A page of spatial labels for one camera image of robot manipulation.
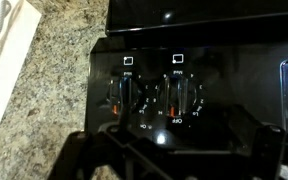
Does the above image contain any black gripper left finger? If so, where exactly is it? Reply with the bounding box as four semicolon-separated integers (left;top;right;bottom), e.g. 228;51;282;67
47;123;135;180

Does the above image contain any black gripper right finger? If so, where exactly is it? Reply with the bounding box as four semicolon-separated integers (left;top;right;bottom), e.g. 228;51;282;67
213;106;288;180

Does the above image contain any small black stove knob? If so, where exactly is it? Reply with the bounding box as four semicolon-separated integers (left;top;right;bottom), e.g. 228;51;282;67
105;75;144;116
155;73;198;118

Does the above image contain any black electric stove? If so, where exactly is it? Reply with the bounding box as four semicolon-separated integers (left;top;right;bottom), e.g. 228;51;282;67
83;0;288;180

